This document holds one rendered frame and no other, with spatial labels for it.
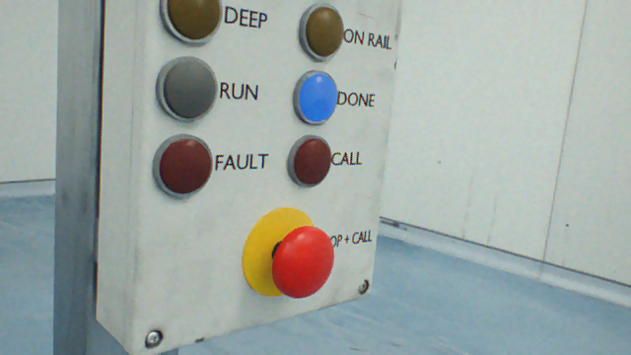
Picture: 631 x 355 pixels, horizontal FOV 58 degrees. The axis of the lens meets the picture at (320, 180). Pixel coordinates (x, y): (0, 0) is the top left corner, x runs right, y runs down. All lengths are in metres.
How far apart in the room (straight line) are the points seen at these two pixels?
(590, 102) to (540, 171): 0.44
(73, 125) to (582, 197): 3.04
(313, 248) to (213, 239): 0.05
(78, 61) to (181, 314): 0.15
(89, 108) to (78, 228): 0.07
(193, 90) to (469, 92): 3.25
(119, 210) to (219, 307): 0.07
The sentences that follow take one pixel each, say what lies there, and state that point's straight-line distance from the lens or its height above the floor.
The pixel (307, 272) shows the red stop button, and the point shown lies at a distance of 0.31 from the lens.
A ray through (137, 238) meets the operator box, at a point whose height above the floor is 0.88.
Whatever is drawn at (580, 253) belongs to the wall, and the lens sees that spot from 3.31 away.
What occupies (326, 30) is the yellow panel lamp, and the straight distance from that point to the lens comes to 0.32.
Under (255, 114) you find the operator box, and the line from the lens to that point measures 0.30.
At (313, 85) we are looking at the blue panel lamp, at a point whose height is 0.95.
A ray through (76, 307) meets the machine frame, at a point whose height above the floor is 0.81.
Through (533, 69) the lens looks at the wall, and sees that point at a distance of 3.35.
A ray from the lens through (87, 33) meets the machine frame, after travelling 0.33.
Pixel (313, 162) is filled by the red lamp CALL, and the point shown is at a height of 0.91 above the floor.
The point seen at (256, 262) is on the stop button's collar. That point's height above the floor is 0.86.
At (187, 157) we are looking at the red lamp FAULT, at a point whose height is 0.92.
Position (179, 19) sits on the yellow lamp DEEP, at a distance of 0.27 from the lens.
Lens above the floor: 0.96
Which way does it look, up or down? 10 degrees down
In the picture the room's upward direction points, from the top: 5 degrees clockwise
